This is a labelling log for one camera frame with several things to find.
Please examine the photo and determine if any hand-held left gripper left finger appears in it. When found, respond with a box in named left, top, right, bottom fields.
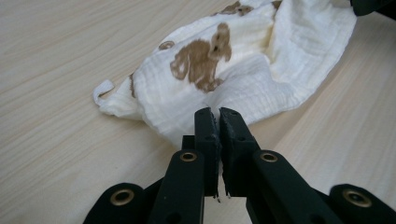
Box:
left=181, top=106, right=222, bottom=198

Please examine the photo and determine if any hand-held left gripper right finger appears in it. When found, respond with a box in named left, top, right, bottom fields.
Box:
left=219, top=106, right=262, bottom=199

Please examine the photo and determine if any white towel with brown print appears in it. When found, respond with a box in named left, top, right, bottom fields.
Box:
left=92, top=0, right=359, bottom=150

